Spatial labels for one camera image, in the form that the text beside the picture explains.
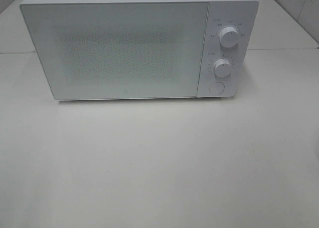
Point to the round white door button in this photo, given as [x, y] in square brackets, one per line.
[217, 88]

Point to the white microwave oven body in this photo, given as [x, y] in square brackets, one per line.
[221, 13]

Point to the white microwave door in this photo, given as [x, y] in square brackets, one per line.
[119, 51]

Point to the upper white microwave knob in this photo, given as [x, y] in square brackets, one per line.
[229, 36]

